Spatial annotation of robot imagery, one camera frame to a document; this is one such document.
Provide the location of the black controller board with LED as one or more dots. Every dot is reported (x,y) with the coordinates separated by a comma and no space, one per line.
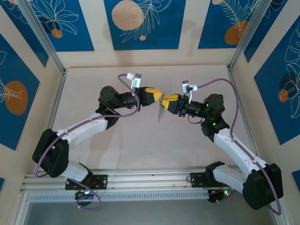
(214,195)
(82,195)

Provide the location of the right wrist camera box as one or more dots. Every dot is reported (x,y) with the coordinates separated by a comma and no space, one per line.
(186,84)

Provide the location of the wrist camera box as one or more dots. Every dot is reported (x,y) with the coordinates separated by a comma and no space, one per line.
(136,79)
(186,84)

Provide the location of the aluminium side rail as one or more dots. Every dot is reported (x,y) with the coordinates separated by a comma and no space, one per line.
(249,131)
(54,110)

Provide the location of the aluminium frame post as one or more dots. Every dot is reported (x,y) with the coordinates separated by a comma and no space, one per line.
(247,35)
(43,35)

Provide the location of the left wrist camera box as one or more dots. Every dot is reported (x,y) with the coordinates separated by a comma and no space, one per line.
(136,79)

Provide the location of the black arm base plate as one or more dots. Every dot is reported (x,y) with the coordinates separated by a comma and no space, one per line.
(100,181)
(199,180)

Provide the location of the grey carabiner keyring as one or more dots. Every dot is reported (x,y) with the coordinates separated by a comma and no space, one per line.
(160,111)

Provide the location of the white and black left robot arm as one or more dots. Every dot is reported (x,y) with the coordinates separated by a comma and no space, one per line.
(82,131)

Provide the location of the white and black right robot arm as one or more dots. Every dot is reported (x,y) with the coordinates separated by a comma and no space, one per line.
(236,150)

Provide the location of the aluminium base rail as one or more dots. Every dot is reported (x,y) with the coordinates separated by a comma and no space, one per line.
(150,181)

